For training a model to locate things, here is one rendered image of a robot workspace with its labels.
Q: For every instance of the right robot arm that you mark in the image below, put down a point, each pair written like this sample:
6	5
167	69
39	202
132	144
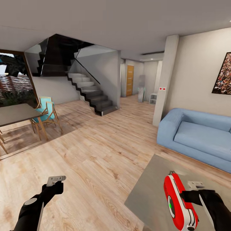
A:
219	215

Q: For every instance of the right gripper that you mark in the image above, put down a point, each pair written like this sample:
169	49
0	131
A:
189	196

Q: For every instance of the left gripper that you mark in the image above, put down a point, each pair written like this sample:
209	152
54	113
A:
58	188

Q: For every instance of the picture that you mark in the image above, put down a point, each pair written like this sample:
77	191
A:
223	82

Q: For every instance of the door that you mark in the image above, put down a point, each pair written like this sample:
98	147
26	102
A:
129	86

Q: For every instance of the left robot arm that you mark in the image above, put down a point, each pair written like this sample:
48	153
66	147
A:
31	212

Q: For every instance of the sofa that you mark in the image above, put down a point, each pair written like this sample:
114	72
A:
200	136

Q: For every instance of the radio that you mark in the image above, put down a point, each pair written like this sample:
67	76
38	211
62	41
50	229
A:
183	213

